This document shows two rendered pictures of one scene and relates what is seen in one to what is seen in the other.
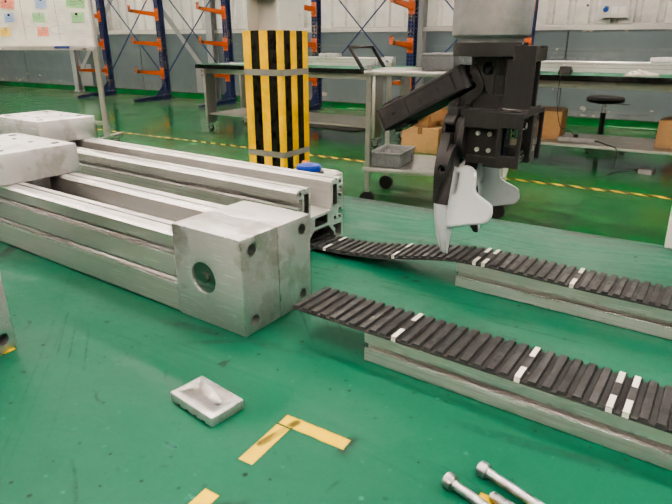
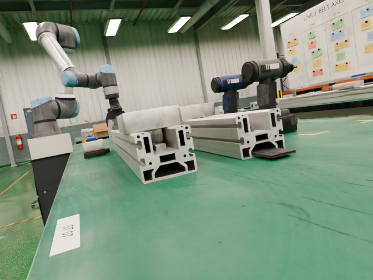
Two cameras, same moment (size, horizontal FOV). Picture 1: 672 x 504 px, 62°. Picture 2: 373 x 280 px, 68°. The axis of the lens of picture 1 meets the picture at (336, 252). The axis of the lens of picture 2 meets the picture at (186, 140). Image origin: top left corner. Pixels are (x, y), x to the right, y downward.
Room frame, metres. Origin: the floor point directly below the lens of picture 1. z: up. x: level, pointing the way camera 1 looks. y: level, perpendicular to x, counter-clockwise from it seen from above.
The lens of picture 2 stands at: (1.51, 0.99, 0.89)
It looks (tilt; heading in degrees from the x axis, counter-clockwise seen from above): 5 degrees down; 218
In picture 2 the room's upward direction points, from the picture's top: 10 degrees counter-clockwise
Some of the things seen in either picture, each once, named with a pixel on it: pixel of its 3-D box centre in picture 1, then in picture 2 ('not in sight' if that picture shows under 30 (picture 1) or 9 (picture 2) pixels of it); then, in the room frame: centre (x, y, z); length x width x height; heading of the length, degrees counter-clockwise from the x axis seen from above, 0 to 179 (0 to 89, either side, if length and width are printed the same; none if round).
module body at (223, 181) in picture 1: (131, 175); (135, 142); (0.93, 0.35, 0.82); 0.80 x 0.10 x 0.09; 55
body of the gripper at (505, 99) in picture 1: (492, 106); (114, 107); (0.58, -0.16, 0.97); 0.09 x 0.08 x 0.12; 55
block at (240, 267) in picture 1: (253, 259); not in sight; (0.53, 0.08, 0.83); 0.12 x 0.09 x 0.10; 145
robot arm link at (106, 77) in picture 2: not in sight; (107, 76); (0.58, -0.15, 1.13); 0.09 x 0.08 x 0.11; 90
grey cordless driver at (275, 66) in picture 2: not in sight; (276, 96); (0.69, 0.72, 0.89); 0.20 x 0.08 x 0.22; 154
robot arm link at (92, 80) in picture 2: not in sight; (93, 80); (0.60, -0.25, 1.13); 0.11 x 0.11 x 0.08; 0
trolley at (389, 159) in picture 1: (433, 127); not in sight; (3.74, -0.64, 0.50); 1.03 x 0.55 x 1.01; 71
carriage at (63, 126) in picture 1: (46, 133); (146, 126); (1.08, 0.55, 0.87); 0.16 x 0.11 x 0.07; 55
